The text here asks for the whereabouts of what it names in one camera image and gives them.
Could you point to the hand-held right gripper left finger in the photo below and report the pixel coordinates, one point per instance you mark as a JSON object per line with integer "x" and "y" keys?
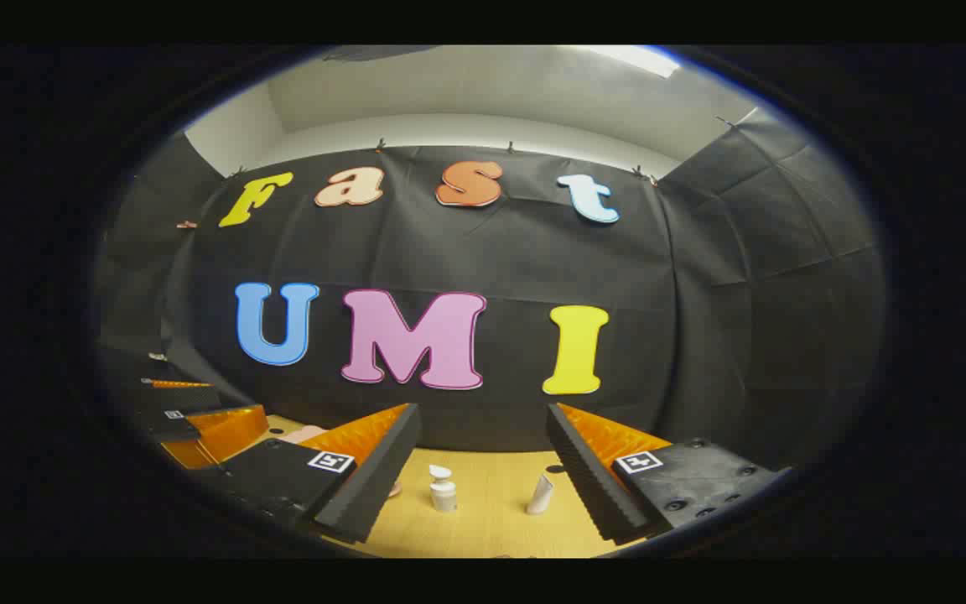
{"x": 382, "y": 470}

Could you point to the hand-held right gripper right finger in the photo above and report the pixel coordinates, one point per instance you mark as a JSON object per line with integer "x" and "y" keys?
{"x": 584, "y": 470}

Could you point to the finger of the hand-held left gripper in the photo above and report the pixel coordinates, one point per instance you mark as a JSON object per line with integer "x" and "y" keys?
{"x": 223, "y": 432}
{"x": 181, "y": 384}

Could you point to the white squeeze tube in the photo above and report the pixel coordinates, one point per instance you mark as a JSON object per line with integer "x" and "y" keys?
{"x": 540, "y": 497}

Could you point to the white pump bottle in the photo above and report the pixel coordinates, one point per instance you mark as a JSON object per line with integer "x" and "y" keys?
{"x": 443, "y": 495}

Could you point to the pink suitcase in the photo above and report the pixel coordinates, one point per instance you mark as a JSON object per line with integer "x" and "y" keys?
{"x": 303, "y": 434}

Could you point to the black backdrop cloth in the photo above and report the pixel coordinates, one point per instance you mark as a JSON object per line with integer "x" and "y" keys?
{"x": 491, "y": 252}

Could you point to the ceiling light panel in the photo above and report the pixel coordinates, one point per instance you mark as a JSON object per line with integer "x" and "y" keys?
{"x": 636, "y": 60}

